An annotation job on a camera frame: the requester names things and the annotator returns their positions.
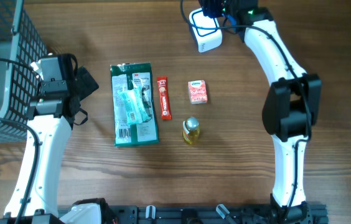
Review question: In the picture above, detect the red Nescafe stick sachet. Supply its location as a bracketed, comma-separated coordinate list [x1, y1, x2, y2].
[157, 77, 172, 120]

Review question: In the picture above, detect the red tissue pack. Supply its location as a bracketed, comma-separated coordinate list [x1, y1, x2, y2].
[188, 80, 208, 105]

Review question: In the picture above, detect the green 3M sponge package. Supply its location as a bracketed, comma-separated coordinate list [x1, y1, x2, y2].
[110, 63, 159, 147]

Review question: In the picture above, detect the black wire basket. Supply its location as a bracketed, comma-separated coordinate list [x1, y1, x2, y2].
[0, 0, 47, 143]

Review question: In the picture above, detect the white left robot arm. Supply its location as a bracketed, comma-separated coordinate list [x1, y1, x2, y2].
[4, 54, 99, 218]

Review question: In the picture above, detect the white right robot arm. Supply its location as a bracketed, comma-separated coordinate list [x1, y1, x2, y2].
[199, 0, 322, 222]

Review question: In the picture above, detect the black mounting rail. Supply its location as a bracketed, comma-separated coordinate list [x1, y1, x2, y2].
[0, 198, 329, 224]

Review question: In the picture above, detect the white barcode scanner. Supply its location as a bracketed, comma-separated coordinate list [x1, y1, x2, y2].
[189, 9, 222, 53]

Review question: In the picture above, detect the yellow oil bottle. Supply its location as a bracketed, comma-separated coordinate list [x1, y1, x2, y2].
[182, 117, 200, 144]

